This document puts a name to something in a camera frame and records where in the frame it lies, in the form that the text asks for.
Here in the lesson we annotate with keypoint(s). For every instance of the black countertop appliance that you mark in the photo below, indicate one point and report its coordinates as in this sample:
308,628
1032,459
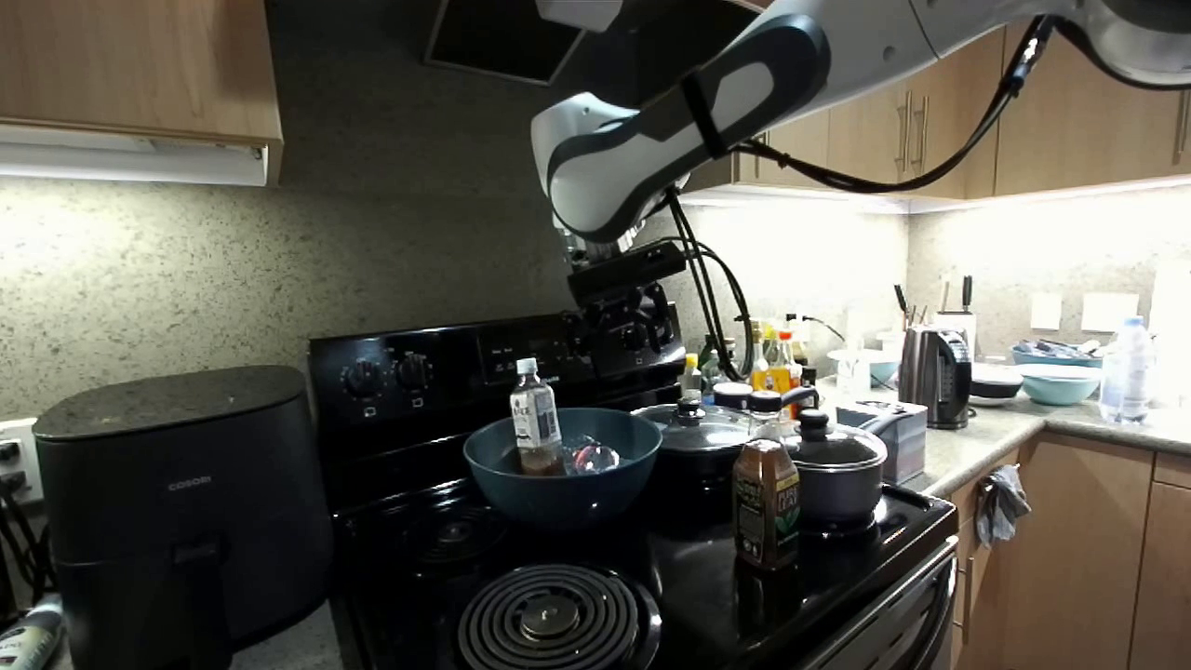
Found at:
951,378

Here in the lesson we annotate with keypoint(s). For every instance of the grey hanging towel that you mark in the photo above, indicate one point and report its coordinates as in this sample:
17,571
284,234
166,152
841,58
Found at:
1004,504

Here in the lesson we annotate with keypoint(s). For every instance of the black coil burner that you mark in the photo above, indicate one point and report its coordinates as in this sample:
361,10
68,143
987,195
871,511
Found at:
558,618

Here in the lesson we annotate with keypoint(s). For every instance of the large black pot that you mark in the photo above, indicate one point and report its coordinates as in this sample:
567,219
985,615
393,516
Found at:
841,496

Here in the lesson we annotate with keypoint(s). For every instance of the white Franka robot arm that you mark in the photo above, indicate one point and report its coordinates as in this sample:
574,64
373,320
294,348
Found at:
644,149

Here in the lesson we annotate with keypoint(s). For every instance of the under-cabinet light strip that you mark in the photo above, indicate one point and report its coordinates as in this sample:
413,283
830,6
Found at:
990,187
125,152

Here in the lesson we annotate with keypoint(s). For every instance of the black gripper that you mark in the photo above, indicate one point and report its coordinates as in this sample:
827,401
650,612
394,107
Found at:
636,325

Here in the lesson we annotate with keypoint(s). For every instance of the black air fryer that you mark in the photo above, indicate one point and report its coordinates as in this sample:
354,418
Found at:
174,496

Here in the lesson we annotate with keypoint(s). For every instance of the wooden upper cabinet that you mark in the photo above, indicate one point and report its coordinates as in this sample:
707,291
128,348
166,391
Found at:
125,62

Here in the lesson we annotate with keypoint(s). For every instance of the large clear water bottle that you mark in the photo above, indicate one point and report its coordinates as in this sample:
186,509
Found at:
1126,372

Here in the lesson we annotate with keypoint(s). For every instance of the clear bottle yellow cap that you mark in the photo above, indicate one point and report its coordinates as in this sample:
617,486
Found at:
690,378

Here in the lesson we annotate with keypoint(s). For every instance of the white wall outlet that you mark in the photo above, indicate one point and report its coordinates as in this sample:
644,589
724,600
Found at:
21,459

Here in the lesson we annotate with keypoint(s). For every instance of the wooden cabinet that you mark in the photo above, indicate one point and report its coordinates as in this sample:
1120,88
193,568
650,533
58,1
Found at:
125,62
1090,558

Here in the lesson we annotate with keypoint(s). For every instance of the Pure Leaf tea bottle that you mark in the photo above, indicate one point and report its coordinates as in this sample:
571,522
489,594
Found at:
763,496

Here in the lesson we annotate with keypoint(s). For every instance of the dark utensil holder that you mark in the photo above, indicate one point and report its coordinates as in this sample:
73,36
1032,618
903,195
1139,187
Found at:
916,348

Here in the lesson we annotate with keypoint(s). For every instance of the small tea bottle white label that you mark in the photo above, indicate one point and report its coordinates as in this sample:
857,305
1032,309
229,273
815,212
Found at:
533,414

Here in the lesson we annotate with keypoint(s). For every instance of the dark jar white lid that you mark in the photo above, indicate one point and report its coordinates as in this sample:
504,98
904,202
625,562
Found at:
731,397

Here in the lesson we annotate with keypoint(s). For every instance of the light teal bowl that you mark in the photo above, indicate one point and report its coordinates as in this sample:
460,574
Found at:
1057,387

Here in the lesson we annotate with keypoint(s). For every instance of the pan glass lid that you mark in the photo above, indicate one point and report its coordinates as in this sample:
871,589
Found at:
692,425

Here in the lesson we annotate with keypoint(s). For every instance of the stacked plates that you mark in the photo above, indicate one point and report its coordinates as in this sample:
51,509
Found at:
995,387

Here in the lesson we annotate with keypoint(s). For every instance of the red label bottle orange cap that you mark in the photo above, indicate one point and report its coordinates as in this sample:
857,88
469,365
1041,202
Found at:
778,360

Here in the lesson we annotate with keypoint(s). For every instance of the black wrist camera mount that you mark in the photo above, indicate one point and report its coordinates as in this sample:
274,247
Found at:
625,269

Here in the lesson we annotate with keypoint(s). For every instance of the black electric stove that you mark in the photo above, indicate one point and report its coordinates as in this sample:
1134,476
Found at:
412,372

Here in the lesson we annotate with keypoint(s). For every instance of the white toaster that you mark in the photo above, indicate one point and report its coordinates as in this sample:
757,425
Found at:
888,439

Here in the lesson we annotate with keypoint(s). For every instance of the blue bowl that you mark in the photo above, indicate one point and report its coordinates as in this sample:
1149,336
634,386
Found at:
558,496

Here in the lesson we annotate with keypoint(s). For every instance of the steel range hood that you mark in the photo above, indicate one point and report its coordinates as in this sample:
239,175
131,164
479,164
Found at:
497,40

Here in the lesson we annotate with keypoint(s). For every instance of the wooden upper cabinet door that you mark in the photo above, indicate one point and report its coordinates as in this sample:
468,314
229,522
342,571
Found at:
963,113
857,125

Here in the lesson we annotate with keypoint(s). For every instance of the light grey power strip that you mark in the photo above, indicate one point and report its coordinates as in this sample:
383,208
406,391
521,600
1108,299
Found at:
22,634

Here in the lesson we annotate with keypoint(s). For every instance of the wooden lower cabinet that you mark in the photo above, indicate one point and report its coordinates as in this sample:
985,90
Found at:
1090,558

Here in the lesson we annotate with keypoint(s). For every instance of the white hood lamp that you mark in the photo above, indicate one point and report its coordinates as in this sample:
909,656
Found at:
577,12

